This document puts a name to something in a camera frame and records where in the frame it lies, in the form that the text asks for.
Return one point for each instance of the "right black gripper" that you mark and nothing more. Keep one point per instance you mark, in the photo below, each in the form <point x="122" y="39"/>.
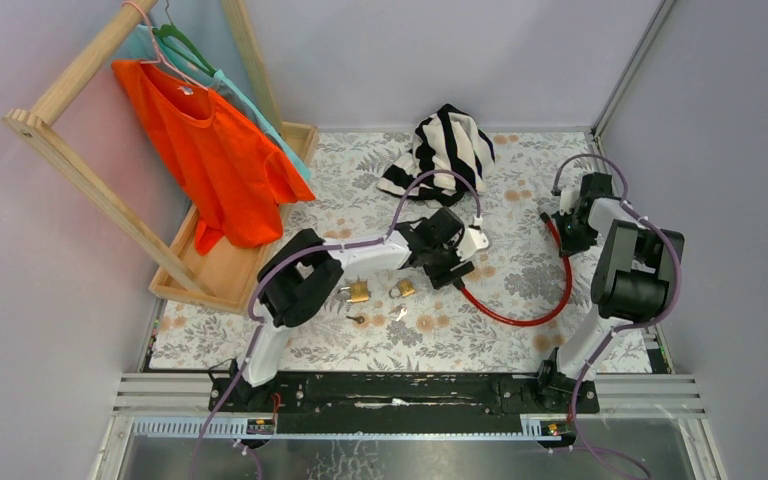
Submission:
<point x="570" y="248"/>

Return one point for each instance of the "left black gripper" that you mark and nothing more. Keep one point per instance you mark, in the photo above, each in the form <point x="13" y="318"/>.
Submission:
<point x="439" y="274"/>

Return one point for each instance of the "red cable lock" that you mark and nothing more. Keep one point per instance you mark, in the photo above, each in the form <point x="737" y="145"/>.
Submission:
<point x="522" y="280"/>

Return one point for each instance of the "brass padlock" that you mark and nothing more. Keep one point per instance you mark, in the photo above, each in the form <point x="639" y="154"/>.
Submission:
<point x="402" y="289"/>
<point x="355" y="292"/>

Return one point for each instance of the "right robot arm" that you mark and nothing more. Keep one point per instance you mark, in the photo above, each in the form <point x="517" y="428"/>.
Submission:
<point x="633" y="283"/>

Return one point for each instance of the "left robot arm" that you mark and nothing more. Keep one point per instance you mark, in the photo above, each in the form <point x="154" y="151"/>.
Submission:
<point x="296" y="283"/>

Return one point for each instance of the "floral tablecloth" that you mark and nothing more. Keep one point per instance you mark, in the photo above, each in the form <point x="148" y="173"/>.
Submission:
<point x="433" y="336"/>

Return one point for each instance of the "black white striped cloth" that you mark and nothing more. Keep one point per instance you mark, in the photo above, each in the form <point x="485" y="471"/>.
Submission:
<point x="449" y="157"/>

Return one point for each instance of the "wooden clothes rack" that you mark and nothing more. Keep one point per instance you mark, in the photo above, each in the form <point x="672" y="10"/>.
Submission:
<point x="221" y="279"/>

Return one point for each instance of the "orange t-shirt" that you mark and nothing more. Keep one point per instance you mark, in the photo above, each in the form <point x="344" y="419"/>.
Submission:
<point x="234" y="175"/>

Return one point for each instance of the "pink hanger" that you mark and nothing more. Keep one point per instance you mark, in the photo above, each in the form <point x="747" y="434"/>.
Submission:
<point x="160" y="57"/>

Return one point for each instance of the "green hanger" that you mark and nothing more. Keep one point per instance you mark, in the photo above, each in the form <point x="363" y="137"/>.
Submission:
<point x="169" y="35"/>

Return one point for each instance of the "light blue shirt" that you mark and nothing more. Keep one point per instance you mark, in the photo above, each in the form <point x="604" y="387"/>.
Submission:
<point x="138" y="46"/>

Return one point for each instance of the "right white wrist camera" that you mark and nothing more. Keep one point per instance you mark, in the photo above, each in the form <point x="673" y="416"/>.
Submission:
<point x="567" y="202"/>

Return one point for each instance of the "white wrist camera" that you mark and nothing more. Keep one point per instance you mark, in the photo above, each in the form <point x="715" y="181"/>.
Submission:
<point x="473" y="240"/>
<point x="567" y="202"/>

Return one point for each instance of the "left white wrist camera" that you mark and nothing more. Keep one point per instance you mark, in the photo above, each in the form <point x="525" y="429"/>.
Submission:
<point x="473" y="240"/>

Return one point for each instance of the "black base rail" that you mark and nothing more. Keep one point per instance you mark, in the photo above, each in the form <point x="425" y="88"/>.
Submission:
<point x="334" y="403"/>

